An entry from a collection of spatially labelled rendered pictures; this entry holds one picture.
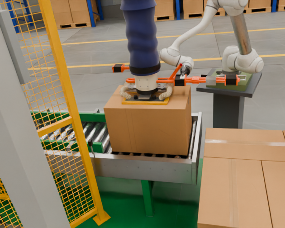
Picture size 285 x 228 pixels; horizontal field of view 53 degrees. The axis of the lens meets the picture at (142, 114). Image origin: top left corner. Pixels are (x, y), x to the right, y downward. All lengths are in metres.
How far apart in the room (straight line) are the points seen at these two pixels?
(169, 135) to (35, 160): 1.02
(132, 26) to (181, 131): 0.79
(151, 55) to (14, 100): 1.02
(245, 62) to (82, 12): 7.73
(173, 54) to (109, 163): 0.99
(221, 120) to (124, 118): 1.21
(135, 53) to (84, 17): 7.88
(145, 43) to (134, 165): 0.89
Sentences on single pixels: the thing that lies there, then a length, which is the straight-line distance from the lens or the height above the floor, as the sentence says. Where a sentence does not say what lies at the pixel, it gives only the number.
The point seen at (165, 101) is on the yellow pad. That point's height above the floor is 0.97.
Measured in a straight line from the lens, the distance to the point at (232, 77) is 2.05.
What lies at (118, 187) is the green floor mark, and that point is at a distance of 2.80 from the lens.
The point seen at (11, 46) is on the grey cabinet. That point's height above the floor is 1.64.
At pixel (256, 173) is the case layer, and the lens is 2.09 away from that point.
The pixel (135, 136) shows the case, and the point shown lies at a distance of 2.16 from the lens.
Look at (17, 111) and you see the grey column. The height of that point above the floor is 1.38.
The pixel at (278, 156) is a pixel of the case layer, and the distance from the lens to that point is 2.27.
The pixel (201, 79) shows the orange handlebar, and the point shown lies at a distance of 2.08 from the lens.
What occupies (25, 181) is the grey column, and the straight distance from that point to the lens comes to 1.45.
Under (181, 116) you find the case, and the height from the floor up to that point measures 0.89.
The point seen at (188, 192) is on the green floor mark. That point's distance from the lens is 2.68.
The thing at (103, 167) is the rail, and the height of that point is 0.50.
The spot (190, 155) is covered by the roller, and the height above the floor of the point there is 0.55.
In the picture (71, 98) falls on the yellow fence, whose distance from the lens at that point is 1.89.
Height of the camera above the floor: 1.91
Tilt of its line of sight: 29 degrees down
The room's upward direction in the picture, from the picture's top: 7 degrees counter-clockwise
